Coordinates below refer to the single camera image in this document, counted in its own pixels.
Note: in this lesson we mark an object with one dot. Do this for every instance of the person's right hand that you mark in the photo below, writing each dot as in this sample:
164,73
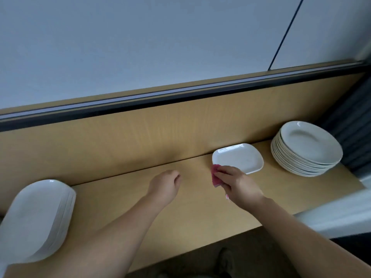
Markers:
243,187

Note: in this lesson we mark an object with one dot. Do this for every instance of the person's left hand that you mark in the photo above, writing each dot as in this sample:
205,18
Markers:
164,188

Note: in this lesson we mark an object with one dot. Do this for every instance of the pink cleaning cloth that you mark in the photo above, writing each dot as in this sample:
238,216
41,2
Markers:
215,177

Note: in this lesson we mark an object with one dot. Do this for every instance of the stack of white rectangular plates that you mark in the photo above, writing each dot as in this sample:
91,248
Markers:
239,156

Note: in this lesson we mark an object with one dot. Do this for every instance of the stack of white round plates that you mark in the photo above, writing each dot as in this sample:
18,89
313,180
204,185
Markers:
307,144

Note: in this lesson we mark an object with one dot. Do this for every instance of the pile of white oblong plates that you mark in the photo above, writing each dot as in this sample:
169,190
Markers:
35,220

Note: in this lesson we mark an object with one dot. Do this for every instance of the person's right forearm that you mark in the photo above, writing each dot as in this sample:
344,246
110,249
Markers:
316,243

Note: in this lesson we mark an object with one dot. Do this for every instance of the person's left forearm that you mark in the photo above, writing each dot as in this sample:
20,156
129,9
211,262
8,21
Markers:
98,246

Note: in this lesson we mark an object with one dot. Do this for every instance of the grey curtain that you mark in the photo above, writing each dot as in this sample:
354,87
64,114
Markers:
351,124

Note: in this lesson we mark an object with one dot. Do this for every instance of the black wall rail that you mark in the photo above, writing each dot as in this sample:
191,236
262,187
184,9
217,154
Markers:
174,94

